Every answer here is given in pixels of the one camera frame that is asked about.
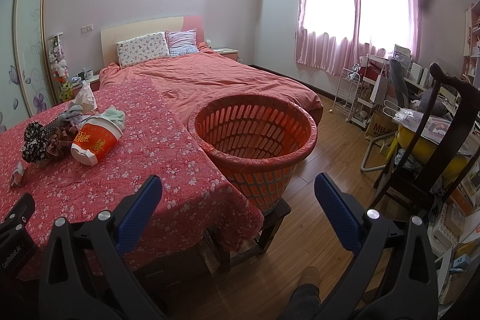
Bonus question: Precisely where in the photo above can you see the white wire rack trolley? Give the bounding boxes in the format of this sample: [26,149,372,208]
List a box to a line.
[330,68,361,123]

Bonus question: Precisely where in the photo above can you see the red checked scrunchie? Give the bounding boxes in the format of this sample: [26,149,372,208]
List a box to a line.
[46,125,78,159]

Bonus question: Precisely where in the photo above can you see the light blue grey cloth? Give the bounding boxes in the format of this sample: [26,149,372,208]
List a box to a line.
[57,105,86,127]

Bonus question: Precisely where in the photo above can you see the crumpled white paper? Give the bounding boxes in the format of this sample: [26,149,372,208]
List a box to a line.
[10,162,27,188]

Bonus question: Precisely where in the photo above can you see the hanging plush toys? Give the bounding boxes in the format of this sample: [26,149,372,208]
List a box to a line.
[46,32,73,102]

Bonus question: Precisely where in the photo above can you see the red floral tablecloth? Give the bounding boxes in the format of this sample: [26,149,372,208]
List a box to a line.
[1,79,264,280]

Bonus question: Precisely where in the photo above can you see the red white paper cup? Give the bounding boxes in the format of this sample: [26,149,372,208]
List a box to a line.
[71,116,123,166]

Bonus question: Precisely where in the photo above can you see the cluttered desk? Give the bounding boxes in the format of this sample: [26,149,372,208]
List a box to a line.
[355,44,480,129]

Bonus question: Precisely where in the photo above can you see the mint green cloth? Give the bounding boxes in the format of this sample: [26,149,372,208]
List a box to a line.
[100,106,125,130]

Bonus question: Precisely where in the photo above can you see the right pink nightstand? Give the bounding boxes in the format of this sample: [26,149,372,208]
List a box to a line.
[213,48,239,62]

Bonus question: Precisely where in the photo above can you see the dark wooden stool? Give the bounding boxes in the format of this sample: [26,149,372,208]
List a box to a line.
[203,198,291,272]

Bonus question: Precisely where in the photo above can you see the brown cardboard box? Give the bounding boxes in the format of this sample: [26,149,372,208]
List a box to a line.
[364,111,398,140]

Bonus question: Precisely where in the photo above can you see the yellow tub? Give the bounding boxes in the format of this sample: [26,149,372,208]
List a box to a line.
[397,125,469,186]

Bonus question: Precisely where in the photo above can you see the red plastic laundry basket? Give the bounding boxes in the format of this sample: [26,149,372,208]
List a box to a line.
[188,93,317,215]

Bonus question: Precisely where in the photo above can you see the bed with coral duvet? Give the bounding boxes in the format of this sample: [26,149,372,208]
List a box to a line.
[100,42,323,124]

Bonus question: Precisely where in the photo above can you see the pink nightstand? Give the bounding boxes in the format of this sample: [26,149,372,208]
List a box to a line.
[213,48,239,62]
[72,75,100,97]

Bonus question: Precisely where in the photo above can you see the beige pink headboard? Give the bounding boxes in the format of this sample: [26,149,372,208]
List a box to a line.
[101,15,205,67]

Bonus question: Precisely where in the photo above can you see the dark wooden chair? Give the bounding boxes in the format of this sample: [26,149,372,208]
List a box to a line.
[370,62,479,221]

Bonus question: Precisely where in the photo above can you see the left pink nightstand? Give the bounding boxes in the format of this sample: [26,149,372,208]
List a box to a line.
[72,75,100,97]

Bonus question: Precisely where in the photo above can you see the white floral pillow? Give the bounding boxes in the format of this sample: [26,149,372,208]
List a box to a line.
[115,32,170,68]

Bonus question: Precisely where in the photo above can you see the pink striped pillow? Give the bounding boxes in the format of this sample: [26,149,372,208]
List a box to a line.
[165,28,199,58]

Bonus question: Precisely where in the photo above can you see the black floral scrunchie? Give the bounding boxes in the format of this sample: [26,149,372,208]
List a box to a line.
[21,120,58,163]

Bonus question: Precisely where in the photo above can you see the person's foot in slipper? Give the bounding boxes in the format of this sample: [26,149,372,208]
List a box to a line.
[289,266,320,319]

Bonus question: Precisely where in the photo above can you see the sliding wardrobe with flower decals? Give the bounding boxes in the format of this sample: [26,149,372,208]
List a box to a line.
[0,0,56,132]

